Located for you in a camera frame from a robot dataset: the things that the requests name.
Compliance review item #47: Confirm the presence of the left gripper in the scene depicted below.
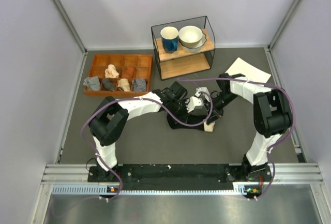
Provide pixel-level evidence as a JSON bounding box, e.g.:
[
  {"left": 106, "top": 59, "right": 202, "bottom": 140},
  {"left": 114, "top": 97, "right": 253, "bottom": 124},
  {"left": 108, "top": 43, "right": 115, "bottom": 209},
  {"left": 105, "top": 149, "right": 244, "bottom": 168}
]
[{"left": 169, "top": 98, "right": 193, "bottom": 123}]

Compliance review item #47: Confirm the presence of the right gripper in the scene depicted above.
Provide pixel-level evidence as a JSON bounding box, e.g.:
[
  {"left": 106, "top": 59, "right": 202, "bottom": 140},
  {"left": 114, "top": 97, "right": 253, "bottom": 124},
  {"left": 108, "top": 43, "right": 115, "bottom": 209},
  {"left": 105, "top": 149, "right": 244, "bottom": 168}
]
[{"left": 204, "top": 92, "right": 239, "bottom": 124}]

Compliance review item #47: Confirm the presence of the black underwear cream waistband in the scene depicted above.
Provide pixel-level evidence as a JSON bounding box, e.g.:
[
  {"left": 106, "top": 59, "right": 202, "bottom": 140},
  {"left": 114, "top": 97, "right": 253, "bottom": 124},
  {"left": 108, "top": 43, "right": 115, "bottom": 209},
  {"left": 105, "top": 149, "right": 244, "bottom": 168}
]
[{"left": 167, "top": 115, "right": 215, "bottom": 132}]

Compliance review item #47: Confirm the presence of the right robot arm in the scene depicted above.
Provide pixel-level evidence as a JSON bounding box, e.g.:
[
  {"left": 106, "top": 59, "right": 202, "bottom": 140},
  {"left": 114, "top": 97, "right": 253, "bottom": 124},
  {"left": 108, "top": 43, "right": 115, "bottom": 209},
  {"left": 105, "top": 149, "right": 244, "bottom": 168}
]
[{"left": 207, "top": 73, "right": 294, "bottom": 182}]

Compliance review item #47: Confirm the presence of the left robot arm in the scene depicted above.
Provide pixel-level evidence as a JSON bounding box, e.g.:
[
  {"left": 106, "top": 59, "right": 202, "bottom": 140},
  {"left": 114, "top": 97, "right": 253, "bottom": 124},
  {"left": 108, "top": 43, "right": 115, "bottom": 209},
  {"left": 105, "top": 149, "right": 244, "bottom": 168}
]
[{"left": 88, "top": 82, "right": 187, "bottom": 182}]

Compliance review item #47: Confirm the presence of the blue striped rolled cloth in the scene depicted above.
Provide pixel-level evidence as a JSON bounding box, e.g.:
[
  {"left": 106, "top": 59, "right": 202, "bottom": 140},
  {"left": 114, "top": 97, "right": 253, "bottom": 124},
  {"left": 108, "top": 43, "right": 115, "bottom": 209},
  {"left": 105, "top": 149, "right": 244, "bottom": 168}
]
[{"left": 132, "top": 78, "right": 147, "bottom": 92}]

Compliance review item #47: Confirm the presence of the white square plate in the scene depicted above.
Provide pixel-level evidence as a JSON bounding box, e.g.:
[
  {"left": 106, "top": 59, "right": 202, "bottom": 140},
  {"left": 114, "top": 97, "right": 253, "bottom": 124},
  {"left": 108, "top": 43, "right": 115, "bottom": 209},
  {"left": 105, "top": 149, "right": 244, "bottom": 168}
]
[{"left": 225, "top": 57, "right": 271, "bottom": 83}]

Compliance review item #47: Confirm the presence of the orange rolled cloth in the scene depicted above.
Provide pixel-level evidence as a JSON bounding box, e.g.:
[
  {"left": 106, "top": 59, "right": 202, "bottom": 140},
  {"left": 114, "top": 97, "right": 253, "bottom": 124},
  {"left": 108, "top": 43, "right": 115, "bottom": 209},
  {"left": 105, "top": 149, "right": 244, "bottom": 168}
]
[{"left": 122, "top": 67, "right": 136, "bottom": 79}]

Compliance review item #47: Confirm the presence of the cream rolled cloth lower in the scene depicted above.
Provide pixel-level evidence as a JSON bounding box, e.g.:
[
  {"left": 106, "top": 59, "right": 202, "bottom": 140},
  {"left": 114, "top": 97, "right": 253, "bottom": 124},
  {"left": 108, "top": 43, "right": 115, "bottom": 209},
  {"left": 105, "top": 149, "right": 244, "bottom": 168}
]
[{"left": 117, "top": 78, "right": 131, "bottom": 92}]

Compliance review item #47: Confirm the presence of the cream rolled cloth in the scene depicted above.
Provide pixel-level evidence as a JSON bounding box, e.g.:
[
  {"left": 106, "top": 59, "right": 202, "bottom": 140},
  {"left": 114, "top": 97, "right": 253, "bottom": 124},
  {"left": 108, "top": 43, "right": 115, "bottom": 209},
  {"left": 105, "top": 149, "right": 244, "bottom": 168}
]
[
  {"left": 104, "top": 64, "right": 119, "bottom": 78},
  {"left": 117, "top": 78, "right": 131, "bottom": 92}
]

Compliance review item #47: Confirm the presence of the white scalloped dish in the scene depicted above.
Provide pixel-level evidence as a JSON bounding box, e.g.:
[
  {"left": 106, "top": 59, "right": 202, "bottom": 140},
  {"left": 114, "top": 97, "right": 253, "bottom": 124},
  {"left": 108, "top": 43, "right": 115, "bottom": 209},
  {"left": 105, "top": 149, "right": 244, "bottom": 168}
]
[{"left": 179, "top": 34, "right": 206, "bottom": 53}]

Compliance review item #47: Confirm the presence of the wooden compartment organizer tray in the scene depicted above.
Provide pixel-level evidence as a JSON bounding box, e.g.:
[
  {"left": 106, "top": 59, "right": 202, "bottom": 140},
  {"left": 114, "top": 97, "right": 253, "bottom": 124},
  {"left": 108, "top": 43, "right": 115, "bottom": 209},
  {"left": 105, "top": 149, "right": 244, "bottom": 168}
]
[{"left": 84, "top": 54, "right": 153, "bottom": 97}]

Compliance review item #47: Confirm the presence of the blue ceramic mug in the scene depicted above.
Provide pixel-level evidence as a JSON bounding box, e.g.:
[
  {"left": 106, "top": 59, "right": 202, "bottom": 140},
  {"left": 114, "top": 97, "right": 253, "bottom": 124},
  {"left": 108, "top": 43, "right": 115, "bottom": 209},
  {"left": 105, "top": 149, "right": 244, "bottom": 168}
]
[{"left": 160, "top": 26, "right": 179, "bottom": 53}]

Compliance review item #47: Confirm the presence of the cream ceramic bowl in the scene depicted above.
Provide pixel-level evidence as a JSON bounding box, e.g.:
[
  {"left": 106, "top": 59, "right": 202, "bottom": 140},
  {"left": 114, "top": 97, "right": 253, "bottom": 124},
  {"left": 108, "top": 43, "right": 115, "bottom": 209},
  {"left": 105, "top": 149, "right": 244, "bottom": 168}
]
[{"left": 179, "top": 25, "right": 203, "bottom": 48}]

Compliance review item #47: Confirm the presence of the dark grey rolled cloth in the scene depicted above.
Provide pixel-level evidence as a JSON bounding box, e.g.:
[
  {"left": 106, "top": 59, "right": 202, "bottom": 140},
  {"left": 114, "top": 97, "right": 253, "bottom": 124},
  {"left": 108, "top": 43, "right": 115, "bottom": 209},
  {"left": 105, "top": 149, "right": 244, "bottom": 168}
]
[{"left": 102, "top": 78, "right": 116, "bottom": 92}]

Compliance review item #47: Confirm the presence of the cream rolled cloth upper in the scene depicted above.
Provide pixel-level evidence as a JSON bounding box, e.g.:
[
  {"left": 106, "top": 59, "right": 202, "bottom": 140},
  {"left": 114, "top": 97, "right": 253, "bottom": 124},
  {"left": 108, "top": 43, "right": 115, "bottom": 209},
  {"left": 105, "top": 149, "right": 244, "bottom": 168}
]
[{"left": 104, "top": 64, "right": 119, "bottom": 78}]

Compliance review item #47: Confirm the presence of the grey striped rolled cloth left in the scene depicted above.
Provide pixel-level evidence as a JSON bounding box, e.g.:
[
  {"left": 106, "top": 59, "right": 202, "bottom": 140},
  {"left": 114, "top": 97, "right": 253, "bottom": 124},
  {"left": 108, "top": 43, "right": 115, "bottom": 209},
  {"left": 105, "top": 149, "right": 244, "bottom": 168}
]
[{"left": 83, "top": 76, "right": 101, "bottom": 91}]

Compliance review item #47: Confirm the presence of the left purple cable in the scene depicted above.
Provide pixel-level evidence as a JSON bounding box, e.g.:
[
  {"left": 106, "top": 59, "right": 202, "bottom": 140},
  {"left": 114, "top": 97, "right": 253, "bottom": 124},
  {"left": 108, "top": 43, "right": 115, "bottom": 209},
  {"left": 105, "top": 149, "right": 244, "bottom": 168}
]
[{"left": 81, "top": 97, "right": 214, "bottom": 204}]

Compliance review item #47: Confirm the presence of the purple cable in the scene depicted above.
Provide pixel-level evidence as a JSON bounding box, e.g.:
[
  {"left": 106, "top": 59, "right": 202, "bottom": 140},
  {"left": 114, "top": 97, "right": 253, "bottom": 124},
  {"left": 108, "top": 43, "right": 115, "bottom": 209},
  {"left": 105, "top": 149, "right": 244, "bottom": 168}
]
[
  {"left": 177, "top": 77, "right": 297, "bottom": 201},
  {"left": 81, "top": 97, "right": 214, "bottom": 204}
]

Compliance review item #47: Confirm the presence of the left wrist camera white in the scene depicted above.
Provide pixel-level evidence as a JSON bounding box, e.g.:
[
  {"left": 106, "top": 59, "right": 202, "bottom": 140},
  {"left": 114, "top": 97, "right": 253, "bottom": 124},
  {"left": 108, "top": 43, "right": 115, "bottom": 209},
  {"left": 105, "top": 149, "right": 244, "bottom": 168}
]
[{"left": 185, "top": 96, "right": 205, "bottom": 113}]

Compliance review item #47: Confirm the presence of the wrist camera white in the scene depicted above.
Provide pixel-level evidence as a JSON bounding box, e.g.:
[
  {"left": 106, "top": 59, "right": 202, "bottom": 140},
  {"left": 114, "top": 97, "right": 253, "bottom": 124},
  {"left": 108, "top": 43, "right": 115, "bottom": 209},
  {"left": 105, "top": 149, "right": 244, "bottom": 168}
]
[
  {"left": 185, "top": 96, "right": 205, "bottom": 113},
  {"left": 195, "top": 87, "right": 209, "bottom": 97}
]

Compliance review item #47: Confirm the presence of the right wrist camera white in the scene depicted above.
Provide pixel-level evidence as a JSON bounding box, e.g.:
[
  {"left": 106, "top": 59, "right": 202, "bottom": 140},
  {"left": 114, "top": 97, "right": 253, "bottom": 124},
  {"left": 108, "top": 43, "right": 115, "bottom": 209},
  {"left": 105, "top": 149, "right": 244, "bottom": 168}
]
[{"left": 195, "top": 87, "right": 209, "bottom": 97}]

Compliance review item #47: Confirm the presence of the black wire wooden shelf rack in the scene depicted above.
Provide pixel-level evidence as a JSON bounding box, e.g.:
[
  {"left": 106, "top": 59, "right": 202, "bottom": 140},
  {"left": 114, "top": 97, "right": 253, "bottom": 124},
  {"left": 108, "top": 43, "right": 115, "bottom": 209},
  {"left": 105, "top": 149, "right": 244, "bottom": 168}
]
[{"left": 151, "top": 16, "right": 216, "bottom": 80}]

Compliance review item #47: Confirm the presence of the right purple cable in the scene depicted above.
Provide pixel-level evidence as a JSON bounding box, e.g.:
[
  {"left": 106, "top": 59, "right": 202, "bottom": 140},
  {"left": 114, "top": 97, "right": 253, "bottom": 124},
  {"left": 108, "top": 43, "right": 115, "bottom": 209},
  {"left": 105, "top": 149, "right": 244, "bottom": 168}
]
[{"left": 177, "top": 77, "right": 297, "bottom": 201}]

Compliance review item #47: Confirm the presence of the grey slotted cable duct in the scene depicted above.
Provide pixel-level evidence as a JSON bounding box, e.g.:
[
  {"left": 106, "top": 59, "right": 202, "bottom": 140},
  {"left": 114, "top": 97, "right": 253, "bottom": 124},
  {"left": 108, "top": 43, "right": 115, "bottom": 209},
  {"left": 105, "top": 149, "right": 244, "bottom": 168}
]
[{"left": 51, "top": 184, "right": 262, "bottom": 196}]

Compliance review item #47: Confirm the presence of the aluminium frame rail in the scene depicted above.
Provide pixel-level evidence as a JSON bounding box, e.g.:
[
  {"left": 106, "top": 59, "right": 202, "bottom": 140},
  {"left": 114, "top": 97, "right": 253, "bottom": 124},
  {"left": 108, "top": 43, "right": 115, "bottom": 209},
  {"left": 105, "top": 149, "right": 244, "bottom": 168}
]
[{"left": 42, "top": 163, "right": 323, "bottom": 184}]

